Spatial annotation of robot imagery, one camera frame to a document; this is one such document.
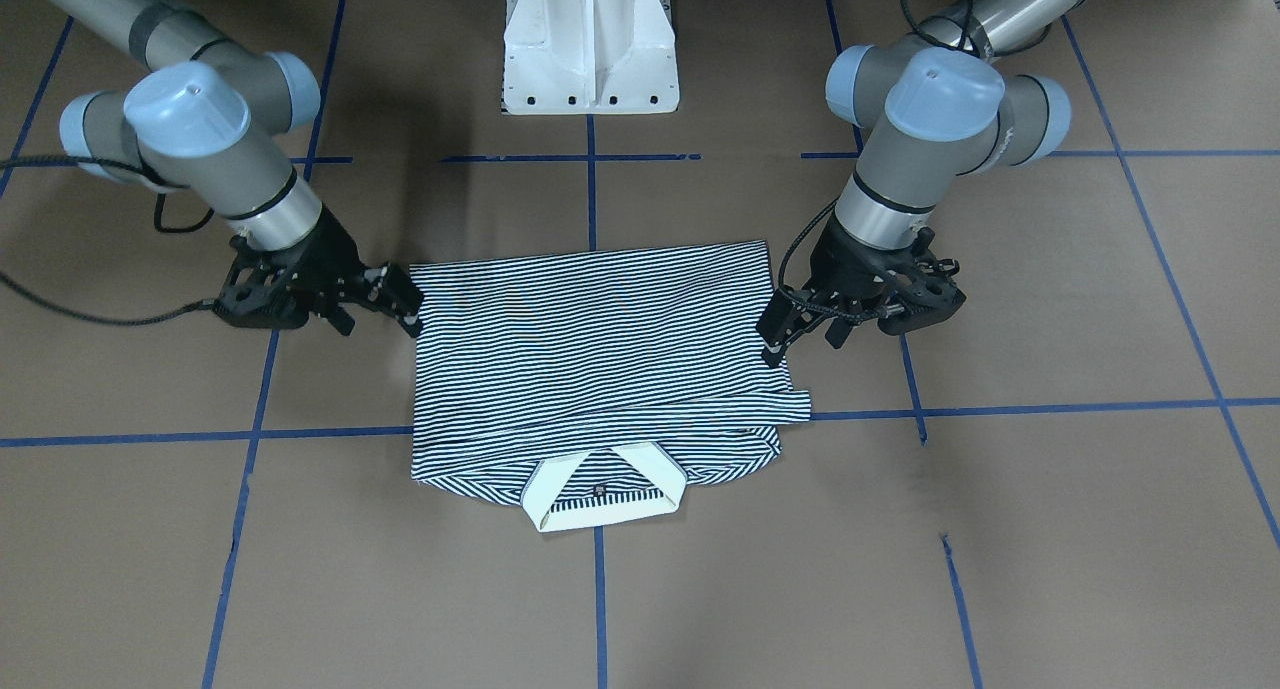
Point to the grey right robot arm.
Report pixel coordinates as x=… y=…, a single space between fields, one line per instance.
x=204 y=119

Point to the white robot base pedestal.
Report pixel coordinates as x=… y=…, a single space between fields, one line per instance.
x=578 y=57

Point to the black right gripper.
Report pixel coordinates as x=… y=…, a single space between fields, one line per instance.
x=328 y=252

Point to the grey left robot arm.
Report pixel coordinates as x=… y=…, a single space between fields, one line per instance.
x=932 y=108

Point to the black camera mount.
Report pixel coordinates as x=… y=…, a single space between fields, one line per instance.
x=257 y=292
x=919 y=288

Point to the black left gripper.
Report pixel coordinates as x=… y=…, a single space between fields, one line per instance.
x=838 y=262

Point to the navy white striped polo shirt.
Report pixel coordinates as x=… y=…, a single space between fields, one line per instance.
x=594 y=388

